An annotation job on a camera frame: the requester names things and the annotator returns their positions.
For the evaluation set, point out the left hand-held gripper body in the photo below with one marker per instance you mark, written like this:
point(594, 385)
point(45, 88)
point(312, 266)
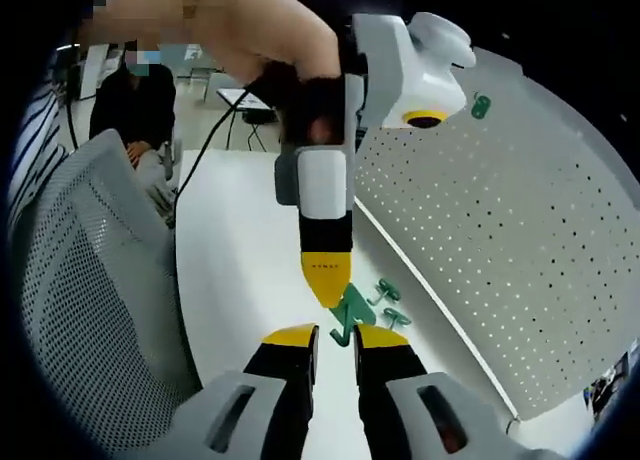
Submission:
point(400, 65)

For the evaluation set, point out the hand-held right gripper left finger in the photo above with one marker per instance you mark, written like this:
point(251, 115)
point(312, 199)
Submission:
point(280, 380)

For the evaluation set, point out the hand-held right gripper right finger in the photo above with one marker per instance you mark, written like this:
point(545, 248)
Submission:
point(395, 380)

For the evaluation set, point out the white folding table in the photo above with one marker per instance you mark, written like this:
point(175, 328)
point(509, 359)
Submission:
point(235, 96)

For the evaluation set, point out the person's striped shirt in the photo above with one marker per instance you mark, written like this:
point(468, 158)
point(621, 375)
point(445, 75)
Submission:
point(35, 150)

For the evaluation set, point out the white perforated mounting plate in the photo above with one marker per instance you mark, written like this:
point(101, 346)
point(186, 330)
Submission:
point(500, 205)

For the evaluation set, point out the person's left hand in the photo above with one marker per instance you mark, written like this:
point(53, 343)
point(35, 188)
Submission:
point(300, 105)

